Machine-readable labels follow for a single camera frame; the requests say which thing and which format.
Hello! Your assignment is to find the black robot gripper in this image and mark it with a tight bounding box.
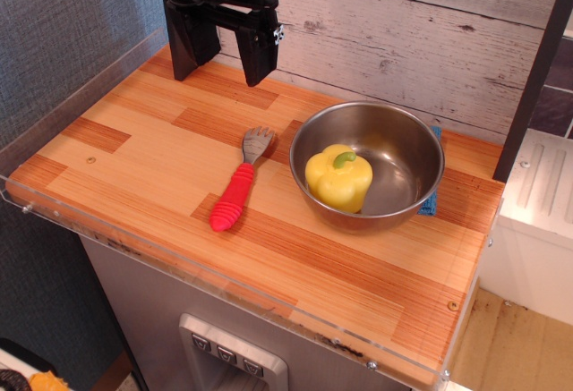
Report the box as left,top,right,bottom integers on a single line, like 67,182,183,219
166,0,285,87

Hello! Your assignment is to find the yellow toy bell pepper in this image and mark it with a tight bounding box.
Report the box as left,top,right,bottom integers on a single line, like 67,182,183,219
305,144,373,213

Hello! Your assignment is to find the clear acrylic counter guard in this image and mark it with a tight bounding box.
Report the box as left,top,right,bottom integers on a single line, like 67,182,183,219
0,28,503,391

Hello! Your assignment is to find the stainless steel bowl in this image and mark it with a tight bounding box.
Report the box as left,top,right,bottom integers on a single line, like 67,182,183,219
289,102,445,233

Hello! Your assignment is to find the blue cloth under bowl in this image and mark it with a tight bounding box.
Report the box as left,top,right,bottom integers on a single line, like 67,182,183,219
417,126,442,217

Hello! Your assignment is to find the grey toy fridge cabinet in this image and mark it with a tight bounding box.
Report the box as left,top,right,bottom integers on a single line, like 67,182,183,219
81,226,466,390

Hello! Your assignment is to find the silver dispenser button panel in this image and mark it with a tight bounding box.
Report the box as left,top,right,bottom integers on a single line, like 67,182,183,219
179,313,289,390

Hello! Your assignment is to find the white toy sink unit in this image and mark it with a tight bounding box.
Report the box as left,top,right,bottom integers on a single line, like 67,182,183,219
479,130,572,324

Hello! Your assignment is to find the yellow and black object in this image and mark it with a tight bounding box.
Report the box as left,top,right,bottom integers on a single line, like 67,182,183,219
1,369,71,391

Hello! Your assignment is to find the dark left frame post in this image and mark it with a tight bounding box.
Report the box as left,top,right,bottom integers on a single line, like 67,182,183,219
170,40,198,81

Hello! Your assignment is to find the dark frame post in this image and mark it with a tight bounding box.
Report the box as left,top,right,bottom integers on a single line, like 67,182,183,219
170,40,198,81
492,0,572,183

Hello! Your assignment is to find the red-handled toy fork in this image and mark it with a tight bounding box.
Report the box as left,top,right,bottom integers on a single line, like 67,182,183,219
209,127,274,232

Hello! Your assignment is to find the dark right frame post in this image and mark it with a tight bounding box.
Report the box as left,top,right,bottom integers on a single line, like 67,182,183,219
492,0,572,183

